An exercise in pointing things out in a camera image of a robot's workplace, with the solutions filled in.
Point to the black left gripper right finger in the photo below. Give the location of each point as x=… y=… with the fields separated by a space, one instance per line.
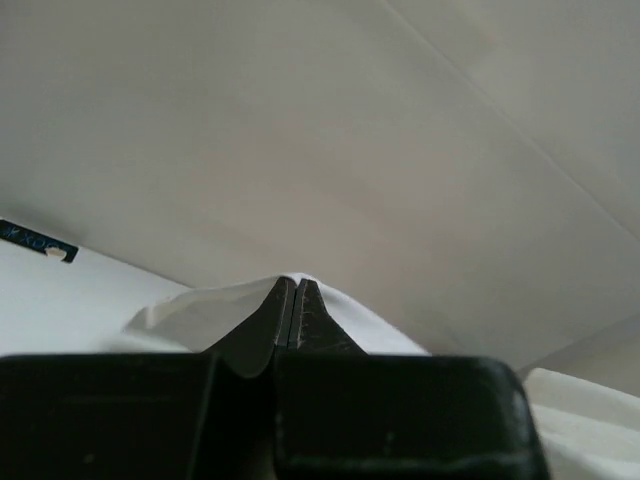
x=341 y=413

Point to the white t shirt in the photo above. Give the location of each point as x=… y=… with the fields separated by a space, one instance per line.
x=588 y=430

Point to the dark blue table label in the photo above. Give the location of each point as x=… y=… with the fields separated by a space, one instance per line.
x=37 y=242

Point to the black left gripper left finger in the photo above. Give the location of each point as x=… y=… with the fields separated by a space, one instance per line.
x=144 y=416

